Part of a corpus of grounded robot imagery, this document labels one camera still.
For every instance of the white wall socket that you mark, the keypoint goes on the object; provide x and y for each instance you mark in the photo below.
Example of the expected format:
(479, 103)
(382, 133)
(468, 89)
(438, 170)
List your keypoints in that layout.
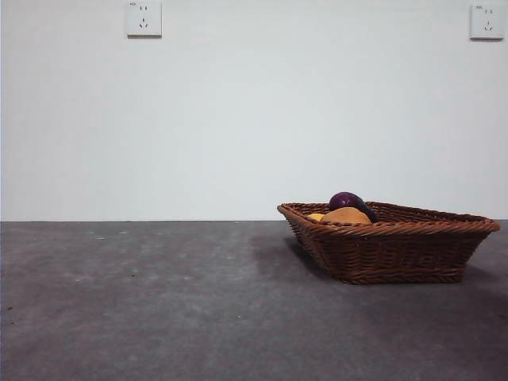
(144, 20)
(487, 21)

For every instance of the purple eggplant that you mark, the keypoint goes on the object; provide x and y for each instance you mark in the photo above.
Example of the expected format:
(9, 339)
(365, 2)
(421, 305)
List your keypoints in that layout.
(345, 199)

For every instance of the brown potato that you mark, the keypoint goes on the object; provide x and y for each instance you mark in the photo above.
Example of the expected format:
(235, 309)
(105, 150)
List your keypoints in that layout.
(345, 216)

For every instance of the yellow corn cob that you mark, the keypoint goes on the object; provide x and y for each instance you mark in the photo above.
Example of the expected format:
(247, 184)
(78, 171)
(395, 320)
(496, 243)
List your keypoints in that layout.
(316, 217)

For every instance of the brown wicker basket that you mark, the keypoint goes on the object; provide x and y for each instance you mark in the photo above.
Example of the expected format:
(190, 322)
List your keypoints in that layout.
(397, 254)

